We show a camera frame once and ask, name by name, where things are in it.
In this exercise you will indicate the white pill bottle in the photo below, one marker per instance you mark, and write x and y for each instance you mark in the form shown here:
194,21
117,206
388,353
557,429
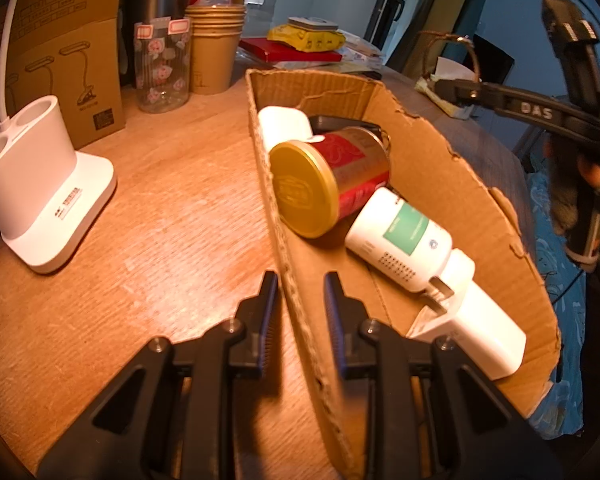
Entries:
400,240

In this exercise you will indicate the cardboard box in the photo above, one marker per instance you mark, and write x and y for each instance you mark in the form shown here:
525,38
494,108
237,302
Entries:
480,200

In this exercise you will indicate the printed glass jar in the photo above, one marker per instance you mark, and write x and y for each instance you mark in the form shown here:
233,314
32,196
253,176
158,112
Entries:
162,75

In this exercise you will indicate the white flat device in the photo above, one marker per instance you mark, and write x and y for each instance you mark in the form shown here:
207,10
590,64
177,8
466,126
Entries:
312,23

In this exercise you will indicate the person's right forearm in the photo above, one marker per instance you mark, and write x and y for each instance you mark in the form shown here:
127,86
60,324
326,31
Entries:
562,200

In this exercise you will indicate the red can with gold lid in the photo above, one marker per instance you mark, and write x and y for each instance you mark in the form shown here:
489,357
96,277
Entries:
320,185

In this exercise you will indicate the yellow curtain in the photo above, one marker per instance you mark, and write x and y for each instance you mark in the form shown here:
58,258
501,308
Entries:
430,10

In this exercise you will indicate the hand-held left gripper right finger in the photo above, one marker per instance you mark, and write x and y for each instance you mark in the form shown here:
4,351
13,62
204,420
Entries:
334,325

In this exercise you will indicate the black sliding door frame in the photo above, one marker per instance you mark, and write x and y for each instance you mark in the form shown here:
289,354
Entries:
387,10

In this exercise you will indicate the white charger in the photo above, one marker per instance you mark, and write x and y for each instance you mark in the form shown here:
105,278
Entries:
480,325

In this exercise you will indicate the teal curtain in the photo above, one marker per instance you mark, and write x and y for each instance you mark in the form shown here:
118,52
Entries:
475,0

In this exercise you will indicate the person's right hand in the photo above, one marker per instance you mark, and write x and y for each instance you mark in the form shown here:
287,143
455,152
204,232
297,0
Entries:
591,171

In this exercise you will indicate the black monitor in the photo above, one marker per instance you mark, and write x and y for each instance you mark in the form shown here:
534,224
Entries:
495,60

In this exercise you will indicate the yellow tissue pack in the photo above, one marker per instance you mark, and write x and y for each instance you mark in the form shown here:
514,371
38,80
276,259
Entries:
447,67

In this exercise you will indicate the blue printed bed sheet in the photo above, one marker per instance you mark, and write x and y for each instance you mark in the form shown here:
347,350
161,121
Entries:
572,385

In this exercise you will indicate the red book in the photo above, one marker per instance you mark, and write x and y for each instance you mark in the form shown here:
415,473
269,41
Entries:
280,52

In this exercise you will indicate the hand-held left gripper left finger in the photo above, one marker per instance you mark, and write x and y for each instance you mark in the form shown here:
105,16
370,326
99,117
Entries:
268,325

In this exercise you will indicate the yellow wet wipes pack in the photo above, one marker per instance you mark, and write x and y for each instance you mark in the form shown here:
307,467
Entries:
305,39

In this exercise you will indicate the stainless steel thermos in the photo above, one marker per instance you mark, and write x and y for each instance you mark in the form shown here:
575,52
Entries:
155,5

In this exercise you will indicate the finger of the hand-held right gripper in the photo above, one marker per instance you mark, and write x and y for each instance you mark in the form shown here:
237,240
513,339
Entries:
510,102

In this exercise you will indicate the black flashlight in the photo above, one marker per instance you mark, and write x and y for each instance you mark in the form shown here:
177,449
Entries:
340,123

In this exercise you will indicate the stack of brown paper cups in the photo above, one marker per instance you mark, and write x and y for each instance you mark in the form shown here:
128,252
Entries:
212,60

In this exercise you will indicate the white desk lamp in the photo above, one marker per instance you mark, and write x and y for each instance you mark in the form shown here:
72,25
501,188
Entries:
55,200

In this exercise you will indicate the white carton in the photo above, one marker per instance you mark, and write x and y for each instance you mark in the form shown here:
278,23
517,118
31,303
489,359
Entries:
367,44

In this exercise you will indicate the brown lamp carton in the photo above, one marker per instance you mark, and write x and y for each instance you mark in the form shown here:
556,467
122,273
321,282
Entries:
70,25

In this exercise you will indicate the white rounded case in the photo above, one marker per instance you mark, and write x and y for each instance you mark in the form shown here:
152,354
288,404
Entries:
285,127

